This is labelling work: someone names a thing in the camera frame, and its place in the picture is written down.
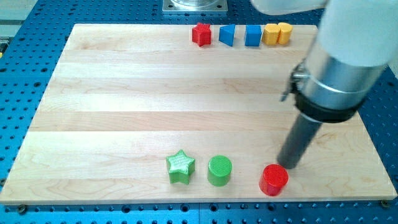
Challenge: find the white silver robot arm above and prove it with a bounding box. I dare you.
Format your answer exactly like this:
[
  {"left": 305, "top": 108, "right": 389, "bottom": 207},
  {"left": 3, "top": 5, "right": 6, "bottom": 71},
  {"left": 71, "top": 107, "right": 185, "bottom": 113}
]
[{"left": 252, "top": 0, "right": 397, "bottom": 123}]

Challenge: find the green star block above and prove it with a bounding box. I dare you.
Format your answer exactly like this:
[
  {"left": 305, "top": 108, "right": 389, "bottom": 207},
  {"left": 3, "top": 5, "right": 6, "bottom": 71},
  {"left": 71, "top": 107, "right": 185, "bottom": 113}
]
[{"left": 166, "top": 149, "right": 195, "bottom": 185}]

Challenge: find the red cylinder block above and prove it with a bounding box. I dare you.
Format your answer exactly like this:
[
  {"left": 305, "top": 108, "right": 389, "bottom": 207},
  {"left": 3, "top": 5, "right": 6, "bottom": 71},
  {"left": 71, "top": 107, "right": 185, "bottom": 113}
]
[{"left": 259, "top": 164, "right": 289, "bottom": 196}]

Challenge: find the blue triangle block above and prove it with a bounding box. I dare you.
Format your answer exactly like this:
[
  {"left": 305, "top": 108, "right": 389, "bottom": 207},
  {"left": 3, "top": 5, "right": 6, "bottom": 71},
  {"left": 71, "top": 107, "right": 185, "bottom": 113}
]
[{"left": 218, "top": 24, "right": 236, "bottom": 47}]

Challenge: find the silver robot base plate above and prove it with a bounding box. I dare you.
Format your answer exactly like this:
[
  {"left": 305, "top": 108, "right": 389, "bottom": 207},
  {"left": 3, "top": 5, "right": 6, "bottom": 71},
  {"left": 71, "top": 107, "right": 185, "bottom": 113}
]
[{"left": 162, "top": 0, "right": 228, "bottom": 12}]

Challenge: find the green cylinder block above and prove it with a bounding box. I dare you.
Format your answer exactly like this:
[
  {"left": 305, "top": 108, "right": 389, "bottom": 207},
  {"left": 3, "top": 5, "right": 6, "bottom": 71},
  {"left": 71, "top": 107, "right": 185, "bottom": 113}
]
[{"left": 207, "top": 155, "right": 233, "bottom": 187}]

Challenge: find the wooden board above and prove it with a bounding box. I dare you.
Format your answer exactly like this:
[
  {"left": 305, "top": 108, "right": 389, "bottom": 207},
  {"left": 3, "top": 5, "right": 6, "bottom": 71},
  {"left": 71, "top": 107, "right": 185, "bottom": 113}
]
[{"left": 0, "top": 23, "right": 398, "bottom": 205}]

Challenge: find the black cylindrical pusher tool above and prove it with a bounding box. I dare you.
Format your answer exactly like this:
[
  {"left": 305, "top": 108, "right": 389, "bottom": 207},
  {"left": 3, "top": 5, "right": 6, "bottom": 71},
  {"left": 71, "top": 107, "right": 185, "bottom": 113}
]
[{"left": 277, "top": 113, "right": 323, "bottom": 169}]

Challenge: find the blue cube block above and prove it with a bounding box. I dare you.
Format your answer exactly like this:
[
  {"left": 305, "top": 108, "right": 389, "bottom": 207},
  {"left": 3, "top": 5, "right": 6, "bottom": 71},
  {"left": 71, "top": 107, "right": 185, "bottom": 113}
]
[{"left": 244, "top": 25, "right": 262, "bottom": 47}]

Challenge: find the red star block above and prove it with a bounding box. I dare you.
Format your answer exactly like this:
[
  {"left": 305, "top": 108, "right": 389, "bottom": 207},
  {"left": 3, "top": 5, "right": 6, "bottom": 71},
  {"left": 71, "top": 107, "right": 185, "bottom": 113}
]
[{"left": 192, "top": 22, "right": 212, "bottom": 47}]

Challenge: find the yellow heart block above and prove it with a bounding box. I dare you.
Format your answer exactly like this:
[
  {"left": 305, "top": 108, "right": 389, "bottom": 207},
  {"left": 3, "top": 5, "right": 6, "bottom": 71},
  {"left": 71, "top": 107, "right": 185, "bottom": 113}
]
[{"left": 261, "top": 22, "right": 293, "bottom": 45}]

